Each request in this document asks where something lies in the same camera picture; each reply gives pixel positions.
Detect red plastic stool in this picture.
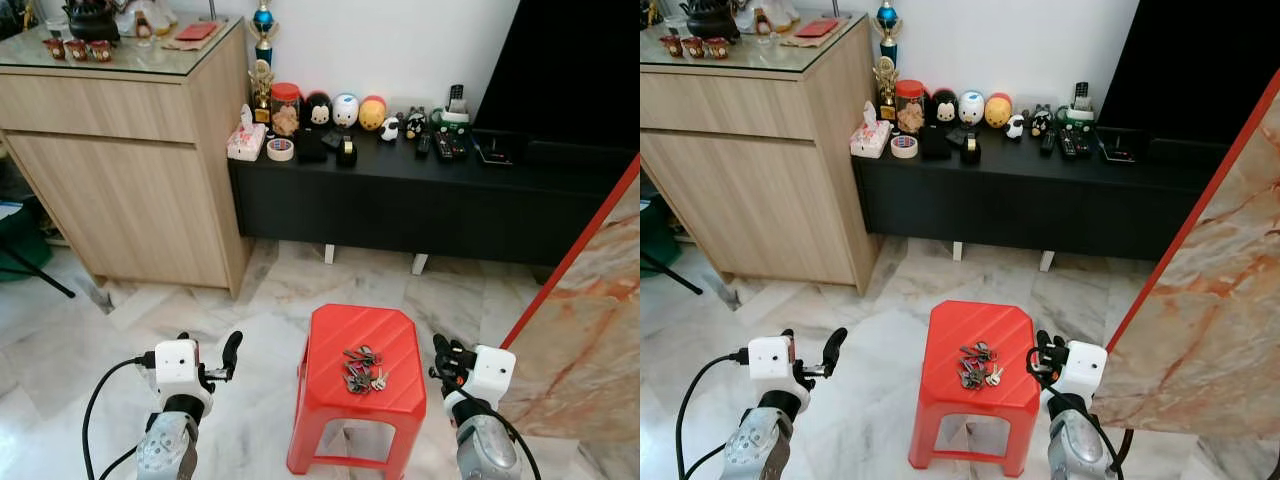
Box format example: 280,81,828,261
908,300,1043,477
287,304,428,477

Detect black stand leg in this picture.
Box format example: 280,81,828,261
640,250,706,297
0,240,77,300

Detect marble table with red edge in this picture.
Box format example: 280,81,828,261
1090,68,1280,443
499,155,641,443

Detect black low tv console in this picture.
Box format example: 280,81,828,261
853,132,1233,273
228,132,641,277

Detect green bag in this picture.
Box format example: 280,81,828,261
640,170,684,280
0,195,54,284

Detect light wooden cabinet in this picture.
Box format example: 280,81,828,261
640,14,882,293
0,18,252,299

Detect black desk tray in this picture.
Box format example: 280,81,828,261
470,129,517,167
1095,127,1142,165

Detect pink tissue pack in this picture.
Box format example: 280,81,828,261
849,101,894,160
226,104,269,162

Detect black wallet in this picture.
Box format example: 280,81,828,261
295,128,330,164
918,126,954,162

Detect red lid snack jar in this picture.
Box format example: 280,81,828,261
894,79,928,137
269,82,304,139

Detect small gold trophy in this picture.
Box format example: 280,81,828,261
871,57,900,123
249,59,277,124

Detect black television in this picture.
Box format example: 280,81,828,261
473,0,641,151
1095,0,1280,151

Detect black incense pot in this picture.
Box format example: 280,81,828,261
685,0,744,43
64,0,123,44

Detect blue globe trophy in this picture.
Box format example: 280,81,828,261
249,0,282,67
873,0,904,67

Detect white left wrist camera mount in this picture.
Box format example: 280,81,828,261
153,339,214,413
747,335,807,411

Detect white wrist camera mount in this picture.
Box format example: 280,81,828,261
153,339,214,413
1056,341,1109,403
747,335,807,411
462,345,518,409

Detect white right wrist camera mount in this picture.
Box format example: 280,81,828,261
1056,341,1109,403
462,345,518,409

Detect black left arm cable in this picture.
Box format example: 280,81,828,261
81,354,157,480
676,349,752,480

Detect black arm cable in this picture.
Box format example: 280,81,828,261
1026,360,1137,480
676,349,752,480
81,354,157,480
430,365,543,480

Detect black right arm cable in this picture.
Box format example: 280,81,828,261
430,365,543,480
1026,360,1137,480

